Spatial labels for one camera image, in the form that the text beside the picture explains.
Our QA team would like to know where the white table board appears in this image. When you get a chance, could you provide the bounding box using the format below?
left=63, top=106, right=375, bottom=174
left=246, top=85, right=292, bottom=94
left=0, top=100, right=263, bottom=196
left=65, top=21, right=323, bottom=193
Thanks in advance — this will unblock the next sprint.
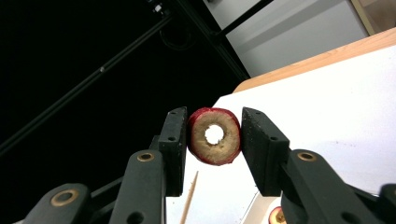
left=164, top=45, right=396, bottom=224

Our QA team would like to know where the square white tray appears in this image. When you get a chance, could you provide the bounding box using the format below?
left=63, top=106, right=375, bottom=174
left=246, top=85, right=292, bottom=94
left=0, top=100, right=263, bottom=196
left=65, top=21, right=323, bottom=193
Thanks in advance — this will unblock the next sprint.
left=241, top=190, right=285, bottom=224

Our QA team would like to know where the black diagonal frame strut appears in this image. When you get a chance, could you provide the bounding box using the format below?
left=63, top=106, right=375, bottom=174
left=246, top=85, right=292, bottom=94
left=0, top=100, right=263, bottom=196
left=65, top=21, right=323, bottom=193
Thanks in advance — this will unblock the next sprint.
left=173, top=0, right=251, bottom=81

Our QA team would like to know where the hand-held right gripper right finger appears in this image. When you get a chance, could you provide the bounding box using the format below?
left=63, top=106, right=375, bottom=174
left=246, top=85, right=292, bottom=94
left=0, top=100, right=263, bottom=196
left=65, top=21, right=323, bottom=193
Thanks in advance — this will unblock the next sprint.
left=241, top=106, right=375, bottom=224

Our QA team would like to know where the wooden table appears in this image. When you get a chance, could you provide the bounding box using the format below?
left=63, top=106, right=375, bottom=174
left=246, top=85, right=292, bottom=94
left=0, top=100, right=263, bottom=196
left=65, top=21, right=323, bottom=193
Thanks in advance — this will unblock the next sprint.
left=233, top=27, right=396, bottom=94

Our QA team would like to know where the light wooden desk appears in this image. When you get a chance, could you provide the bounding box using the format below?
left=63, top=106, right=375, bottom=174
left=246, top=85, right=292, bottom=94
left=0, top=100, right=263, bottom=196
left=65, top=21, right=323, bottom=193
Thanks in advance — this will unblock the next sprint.
left=350, top=0, right=396, bottom=36

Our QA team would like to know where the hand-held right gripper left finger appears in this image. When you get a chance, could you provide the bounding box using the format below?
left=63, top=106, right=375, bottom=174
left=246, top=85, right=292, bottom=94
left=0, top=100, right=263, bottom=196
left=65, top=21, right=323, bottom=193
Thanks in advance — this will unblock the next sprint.
left=108, top=106, right=189, bottom=224

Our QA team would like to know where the black horizontal frame bar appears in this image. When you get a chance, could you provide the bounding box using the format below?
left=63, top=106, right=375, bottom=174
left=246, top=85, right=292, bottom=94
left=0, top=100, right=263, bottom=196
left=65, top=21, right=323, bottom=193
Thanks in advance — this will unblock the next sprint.
left=214, top=0, right=276, bottom=37

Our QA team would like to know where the red cored hawthorn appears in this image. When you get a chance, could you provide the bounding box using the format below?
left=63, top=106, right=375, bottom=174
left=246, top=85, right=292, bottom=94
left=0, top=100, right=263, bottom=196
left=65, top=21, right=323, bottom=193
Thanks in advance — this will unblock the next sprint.
left=186, top=106, right=243, bottom=167
left=268, top=205, right=288, bottom=224

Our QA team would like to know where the thin wooden skewer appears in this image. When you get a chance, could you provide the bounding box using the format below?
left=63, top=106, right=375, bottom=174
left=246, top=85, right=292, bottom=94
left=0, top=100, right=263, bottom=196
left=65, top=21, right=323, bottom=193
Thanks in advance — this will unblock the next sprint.
left=179, top=170, right=200, bottom=224

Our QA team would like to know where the white cabinet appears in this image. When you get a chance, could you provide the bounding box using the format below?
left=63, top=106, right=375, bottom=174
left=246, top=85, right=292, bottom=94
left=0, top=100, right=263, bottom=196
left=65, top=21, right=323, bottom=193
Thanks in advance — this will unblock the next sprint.
left=204, top=0, right=370, bottom=78

